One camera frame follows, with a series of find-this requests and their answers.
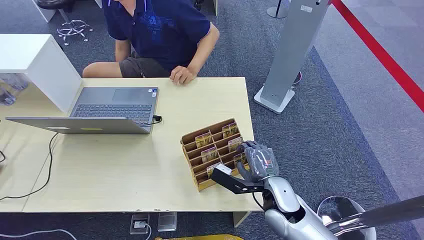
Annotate person's left hand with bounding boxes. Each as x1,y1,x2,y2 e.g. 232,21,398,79
169,65,197,86

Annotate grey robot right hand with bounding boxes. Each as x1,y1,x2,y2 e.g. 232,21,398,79
236,140,280,183

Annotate person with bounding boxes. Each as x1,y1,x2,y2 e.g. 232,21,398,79
82,0,221,86

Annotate wooden card holder rack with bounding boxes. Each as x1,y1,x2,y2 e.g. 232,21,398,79
180,117,251,193

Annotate desk leg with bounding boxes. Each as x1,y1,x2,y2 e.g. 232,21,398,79
232,211,252,228

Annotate grey laptop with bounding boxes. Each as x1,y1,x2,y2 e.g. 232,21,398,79
5,86,160,135

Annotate yellow object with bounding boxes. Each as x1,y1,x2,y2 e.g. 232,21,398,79
153,234,245,240

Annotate grey kiosk stand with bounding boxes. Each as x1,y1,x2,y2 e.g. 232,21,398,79
254,0,332,115

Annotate floor socket box metal lid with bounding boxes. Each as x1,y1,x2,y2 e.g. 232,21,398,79
157,212,178,232

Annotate round stanchion base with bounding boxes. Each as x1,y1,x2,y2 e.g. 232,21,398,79
266,0,290,19

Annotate chrome office chair base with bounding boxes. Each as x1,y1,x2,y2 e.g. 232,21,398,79
56,19,94,46

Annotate floor socket box with plug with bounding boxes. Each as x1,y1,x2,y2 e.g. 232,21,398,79
129,213,151,236

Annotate dark grey robot bar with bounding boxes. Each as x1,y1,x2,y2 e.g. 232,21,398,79
326,195,424,233

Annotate white box shelf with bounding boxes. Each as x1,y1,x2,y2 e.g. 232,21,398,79
0,34,83,114

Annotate black office chair seat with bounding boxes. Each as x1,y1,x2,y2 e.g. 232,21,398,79
36,0,76,11

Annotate red barrier belt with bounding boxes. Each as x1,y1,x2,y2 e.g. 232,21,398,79
331,0,424,114

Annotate clear plastic container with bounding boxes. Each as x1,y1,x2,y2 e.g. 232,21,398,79
0,73,29,107

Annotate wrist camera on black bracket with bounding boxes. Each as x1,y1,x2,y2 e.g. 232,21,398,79
210,163,266,195

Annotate black laptop charger cable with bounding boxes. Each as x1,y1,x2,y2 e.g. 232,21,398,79
141,115,163,128

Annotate white cable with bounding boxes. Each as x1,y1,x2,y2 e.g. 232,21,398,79
0,228,78,240

